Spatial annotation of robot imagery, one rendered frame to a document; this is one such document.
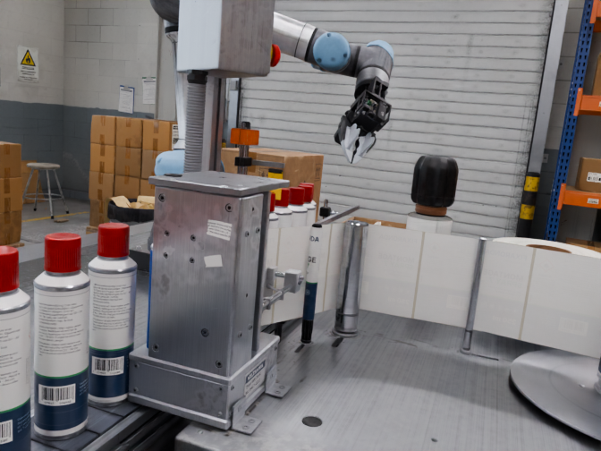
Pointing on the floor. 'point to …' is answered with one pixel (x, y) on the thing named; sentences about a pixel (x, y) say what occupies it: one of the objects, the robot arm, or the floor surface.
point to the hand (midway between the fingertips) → (350, 160)
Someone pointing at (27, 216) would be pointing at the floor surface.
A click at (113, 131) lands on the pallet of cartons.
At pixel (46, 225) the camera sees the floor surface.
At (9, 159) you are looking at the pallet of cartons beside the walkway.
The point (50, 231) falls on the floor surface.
